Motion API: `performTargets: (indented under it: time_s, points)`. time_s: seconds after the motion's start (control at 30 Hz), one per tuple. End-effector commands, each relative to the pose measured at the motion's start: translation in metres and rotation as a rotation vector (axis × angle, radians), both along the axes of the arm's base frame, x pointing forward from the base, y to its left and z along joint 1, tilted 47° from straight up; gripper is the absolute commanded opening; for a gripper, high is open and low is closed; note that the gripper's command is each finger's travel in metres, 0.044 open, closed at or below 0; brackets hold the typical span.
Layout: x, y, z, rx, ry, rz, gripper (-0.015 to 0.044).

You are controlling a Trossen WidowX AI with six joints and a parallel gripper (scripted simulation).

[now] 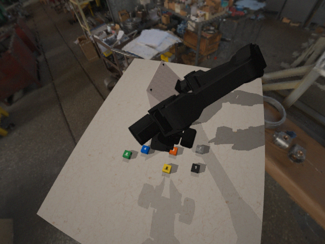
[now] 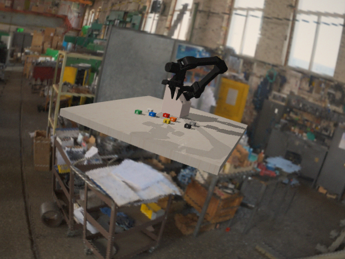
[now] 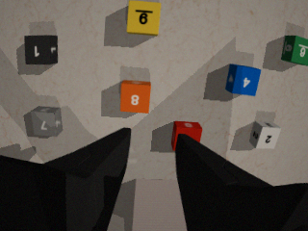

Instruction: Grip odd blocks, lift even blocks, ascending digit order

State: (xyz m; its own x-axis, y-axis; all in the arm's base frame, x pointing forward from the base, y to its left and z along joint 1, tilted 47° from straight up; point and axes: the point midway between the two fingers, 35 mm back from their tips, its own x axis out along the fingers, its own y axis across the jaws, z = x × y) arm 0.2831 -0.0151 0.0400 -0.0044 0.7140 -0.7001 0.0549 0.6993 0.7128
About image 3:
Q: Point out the blue block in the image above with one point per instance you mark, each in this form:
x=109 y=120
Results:
x=243 y=79

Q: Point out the green block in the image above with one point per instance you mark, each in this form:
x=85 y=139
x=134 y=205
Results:
x=295 y=50

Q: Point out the red block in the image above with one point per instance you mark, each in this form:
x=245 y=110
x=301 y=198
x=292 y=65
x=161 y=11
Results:
x=188 y=128

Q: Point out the yellow block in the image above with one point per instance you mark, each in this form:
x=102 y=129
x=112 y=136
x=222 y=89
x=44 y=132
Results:
x=143 y=18

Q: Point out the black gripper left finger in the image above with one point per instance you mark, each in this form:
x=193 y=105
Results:
x=76 y=192

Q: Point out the black block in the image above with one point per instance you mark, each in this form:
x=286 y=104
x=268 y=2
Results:
x=41 y=49

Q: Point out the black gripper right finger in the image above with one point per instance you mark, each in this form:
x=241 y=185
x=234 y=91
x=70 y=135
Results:
x=219 y=196

